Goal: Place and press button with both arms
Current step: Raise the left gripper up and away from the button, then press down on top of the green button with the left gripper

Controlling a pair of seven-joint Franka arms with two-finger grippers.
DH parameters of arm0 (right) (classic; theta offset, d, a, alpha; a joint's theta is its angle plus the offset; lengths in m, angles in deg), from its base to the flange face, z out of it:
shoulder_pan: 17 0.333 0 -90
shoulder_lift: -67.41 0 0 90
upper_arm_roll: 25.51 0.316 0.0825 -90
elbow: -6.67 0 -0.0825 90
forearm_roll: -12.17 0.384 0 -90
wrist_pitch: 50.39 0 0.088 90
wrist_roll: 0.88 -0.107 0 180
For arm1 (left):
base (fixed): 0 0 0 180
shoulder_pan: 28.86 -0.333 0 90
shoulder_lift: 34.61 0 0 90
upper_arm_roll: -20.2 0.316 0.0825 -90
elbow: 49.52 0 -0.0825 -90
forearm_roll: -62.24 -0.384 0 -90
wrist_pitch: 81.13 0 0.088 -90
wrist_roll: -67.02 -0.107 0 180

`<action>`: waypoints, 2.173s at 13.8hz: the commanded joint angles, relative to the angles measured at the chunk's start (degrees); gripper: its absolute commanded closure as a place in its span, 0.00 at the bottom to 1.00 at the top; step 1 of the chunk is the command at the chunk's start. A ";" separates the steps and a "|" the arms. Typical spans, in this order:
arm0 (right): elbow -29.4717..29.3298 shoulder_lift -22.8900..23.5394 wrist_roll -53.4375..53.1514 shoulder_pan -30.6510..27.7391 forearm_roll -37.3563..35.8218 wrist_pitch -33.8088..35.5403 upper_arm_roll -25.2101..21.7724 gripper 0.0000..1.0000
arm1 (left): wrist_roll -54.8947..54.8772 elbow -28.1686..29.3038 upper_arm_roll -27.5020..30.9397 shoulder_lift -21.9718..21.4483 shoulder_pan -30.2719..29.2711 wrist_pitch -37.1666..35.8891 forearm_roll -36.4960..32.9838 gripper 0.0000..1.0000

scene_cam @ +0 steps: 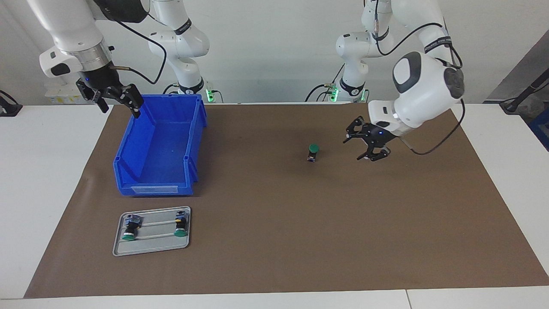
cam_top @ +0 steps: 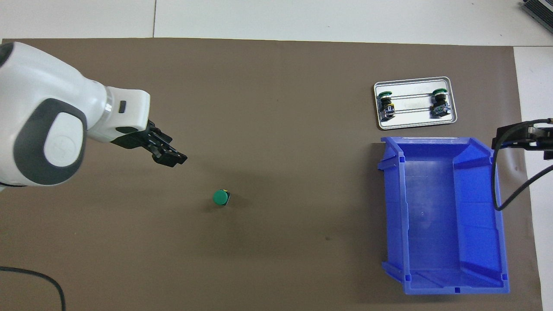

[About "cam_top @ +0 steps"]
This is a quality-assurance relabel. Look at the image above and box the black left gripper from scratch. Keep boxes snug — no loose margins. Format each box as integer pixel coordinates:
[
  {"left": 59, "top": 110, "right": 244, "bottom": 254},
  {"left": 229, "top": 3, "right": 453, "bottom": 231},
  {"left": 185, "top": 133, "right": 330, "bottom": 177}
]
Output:
[{"left": 110, "top": 120, "right": 188, "bottom": 168}]

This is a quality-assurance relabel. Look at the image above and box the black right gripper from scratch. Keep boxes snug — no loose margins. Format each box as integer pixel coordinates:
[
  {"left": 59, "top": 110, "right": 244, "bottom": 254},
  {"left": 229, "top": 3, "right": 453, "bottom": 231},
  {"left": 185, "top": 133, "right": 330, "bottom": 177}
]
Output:
[{"left": 492, "top": 117, "right": 553, "bottom": 160}]

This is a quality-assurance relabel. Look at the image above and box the silver metal tray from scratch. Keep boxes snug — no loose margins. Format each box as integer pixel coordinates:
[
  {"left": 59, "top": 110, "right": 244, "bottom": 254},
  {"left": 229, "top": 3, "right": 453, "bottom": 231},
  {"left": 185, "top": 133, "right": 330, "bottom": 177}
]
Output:
[{"left": 373, "top": 76, "right": 458, "bottom": 130}]

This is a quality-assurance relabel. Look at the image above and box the blue plastic storage bin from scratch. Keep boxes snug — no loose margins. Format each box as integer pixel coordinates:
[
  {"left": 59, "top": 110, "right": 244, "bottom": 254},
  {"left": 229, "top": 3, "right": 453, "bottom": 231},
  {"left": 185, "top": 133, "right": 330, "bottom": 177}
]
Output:
[{"left": 377, "top": 136, "right": 510, "bottom": 295}]

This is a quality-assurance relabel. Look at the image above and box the grey ribbed device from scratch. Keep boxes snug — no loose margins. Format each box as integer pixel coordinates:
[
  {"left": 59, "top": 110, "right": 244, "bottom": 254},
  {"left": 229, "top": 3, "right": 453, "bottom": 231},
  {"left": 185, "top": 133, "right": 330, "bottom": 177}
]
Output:
[{"left": 521, "top": 0, "right": 553, "bottom": 27}]

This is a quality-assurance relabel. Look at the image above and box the brown table mat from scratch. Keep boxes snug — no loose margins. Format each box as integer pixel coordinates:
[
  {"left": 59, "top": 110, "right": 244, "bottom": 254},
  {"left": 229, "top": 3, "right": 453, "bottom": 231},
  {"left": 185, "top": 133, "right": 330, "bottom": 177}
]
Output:
[{"left": 0, "top": 38, "right": 544, "bottom": 311}]

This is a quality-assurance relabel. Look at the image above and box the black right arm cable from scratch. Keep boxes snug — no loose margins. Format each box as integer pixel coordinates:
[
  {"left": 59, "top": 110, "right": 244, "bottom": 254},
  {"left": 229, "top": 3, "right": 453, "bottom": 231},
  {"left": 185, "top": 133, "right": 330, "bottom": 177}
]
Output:
[{"left": 492, "top": 122, "right": 553, "bottom": 212}]

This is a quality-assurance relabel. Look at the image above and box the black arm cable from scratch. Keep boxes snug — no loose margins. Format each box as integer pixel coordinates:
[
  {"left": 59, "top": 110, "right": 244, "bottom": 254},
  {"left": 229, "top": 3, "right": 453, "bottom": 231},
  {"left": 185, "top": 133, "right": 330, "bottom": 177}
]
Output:
[
  {"left": 492, "top": 122, "right": 553, "bottom": 212},
  {"left": 0, "top": 266, "right": 66, "bottom": 311}
]

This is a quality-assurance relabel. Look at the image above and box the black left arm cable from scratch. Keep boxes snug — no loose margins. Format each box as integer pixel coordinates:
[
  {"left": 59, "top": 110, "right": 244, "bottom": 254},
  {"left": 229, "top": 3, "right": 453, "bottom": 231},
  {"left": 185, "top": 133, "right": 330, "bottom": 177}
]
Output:
[{"left": 0, "top": 266, "right": 66, "bottom": 311}]

